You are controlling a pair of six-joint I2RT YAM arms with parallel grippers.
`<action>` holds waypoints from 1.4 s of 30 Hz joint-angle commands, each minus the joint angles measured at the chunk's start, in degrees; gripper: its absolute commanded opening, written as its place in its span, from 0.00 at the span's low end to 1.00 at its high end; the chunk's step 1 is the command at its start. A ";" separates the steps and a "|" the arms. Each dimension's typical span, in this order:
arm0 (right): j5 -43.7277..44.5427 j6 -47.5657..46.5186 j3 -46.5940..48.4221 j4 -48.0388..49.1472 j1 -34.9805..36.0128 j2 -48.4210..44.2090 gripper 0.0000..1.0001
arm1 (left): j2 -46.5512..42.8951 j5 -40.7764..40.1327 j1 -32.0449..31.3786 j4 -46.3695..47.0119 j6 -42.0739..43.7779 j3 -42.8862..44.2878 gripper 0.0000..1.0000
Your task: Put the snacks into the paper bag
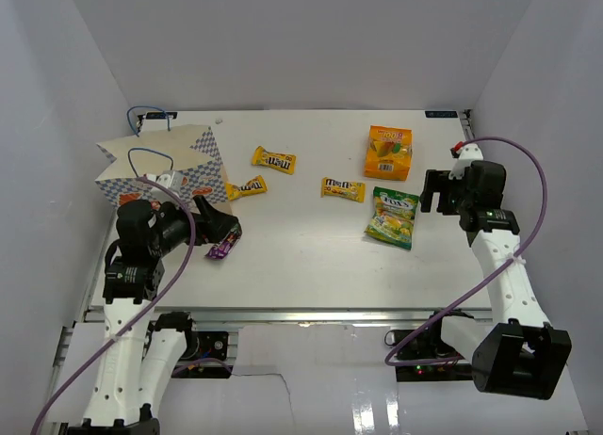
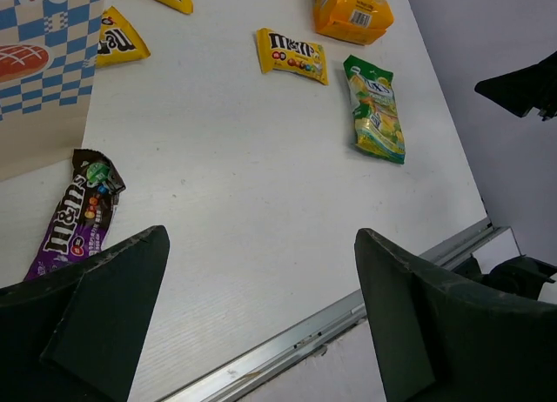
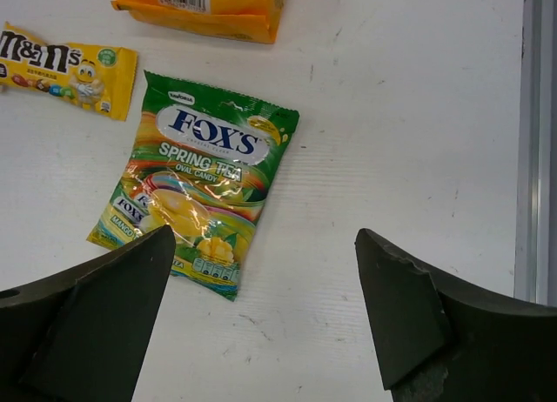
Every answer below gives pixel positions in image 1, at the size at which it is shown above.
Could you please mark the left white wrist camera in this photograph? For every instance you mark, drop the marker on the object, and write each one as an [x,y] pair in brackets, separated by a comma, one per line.
[173,180]

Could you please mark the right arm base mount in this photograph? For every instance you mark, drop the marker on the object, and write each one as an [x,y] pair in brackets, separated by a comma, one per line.
[430,362]

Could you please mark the blue checkered paper bag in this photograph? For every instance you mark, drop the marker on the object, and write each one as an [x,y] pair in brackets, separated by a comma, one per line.
[186,157]

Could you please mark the orange gummy candy bag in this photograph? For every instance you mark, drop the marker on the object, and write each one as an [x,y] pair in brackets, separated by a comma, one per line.
[389,153]

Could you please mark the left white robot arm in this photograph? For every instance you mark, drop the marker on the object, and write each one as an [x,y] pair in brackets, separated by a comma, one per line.
[136,366]

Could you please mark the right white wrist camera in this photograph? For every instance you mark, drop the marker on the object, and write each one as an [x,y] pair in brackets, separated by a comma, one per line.
[464,154]

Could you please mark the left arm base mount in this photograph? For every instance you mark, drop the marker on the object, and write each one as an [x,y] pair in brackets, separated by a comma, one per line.
[198,344]

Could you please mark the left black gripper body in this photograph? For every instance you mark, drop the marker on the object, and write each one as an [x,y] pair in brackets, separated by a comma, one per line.
[172,230]

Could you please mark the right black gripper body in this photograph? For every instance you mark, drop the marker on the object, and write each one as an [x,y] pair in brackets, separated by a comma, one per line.
[467,199]

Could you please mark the aluminium frame rail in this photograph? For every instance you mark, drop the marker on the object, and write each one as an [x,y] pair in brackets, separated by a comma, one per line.
[241,316]

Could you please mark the purple candy bar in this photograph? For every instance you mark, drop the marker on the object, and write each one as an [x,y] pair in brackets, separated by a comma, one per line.
[221,250]

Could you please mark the yellow m&m pack top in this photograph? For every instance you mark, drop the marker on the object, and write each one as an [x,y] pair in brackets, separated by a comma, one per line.
[282,162]

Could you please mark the yellow m&m pack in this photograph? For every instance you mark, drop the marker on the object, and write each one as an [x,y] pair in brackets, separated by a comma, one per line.
[353,191]
[282,162]
[255,186]

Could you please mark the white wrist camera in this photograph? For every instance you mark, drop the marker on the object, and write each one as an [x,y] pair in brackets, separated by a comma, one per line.
[173,180]
[464,154]

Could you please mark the green fox's candy bag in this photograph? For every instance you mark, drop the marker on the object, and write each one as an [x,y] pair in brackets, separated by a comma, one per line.
[393,219]

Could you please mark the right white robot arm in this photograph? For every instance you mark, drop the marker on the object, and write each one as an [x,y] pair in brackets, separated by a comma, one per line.
[522,354]

